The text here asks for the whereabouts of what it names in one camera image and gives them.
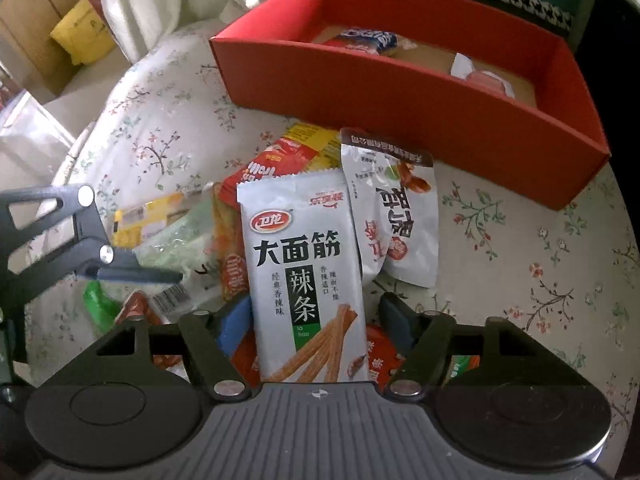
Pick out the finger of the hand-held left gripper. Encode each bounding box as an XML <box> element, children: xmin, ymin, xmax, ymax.
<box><xmin>0</xmin><ymin>184</ymin><xmax>183</xmax><ymax>314</ymax></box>

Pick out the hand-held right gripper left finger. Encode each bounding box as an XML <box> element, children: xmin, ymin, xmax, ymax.
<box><xmin>95</xmin><ymin>294</ymin><xmax>254</xmax><ymax>403</ymax></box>

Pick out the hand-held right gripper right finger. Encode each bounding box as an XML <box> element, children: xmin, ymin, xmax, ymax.
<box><xmin>378</xmin><ymin>291</ymin><xmax>548</xmax><ymax>400</ymax></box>

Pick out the green bamboo shoot packet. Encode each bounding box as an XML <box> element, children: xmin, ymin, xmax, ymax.
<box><xmin>135</xmin><ymin>195</ymin><xmax>226</xmax><ymax>316</ymax></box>

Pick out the yellow biscuit stick packet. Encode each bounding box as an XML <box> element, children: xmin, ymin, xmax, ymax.
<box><xmin>111</xmin><ymin>192</ymin><xmax>201</xmax><ymax>248</ymax></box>

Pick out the white spicy strip packet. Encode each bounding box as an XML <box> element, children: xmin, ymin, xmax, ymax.
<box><xmin>236</xmin><ymin>169</ymin><xmax>371</xmax><ymax>383</ymax></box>

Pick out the white date snack packet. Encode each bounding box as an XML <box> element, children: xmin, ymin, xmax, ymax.
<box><xmin>340</xmin><ymin>127</ymin><xmax>441</xmax><ymax>288</ymax></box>

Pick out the red and yellow snack packet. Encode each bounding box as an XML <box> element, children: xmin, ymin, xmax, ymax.
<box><xmin>223</xmin><ymin>127</ymin><xmax>347</xmax><ymax>206</ymax></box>

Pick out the red cardboard box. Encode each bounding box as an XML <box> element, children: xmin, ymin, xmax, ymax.
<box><xmin>209</xmin><ymin>0</ymin><xmax>612</xmax><ymax>211</ymax></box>

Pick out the white and red snack packet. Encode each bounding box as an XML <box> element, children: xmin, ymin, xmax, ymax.
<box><xmin>452</xmin><ymin>52</ymin><xmax>516</xmax><ymax>98</ymax></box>

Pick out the blue and white snack packet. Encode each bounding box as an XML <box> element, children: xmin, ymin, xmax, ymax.
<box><xmin>325</xmin><ymin>27</ymin><xmax>398</xmax><ymax>56</ymax></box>

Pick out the small green snack packet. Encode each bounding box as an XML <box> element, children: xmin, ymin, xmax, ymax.
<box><xmin>82</xmin><ymin>280</ymin><xmax>121</xmax><ymax>333</ymax></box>

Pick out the green and orange snack packet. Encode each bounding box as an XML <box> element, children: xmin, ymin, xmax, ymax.
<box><xmin>447</xmin><ymin>355</ymin><xmax>481</xmax><ymax>386</ymax></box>

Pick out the yellow plastic bag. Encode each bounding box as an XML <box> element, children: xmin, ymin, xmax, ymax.
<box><xmin>50</xmin><ymin>0</ymin><xmax>121</xmax><ymax>66</ymax></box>

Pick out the white towel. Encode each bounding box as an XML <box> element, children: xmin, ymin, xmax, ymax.
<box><xmin>100</xmin><ymin>0</ymin><xmax>281</xmax><ymax>63</ymax></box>

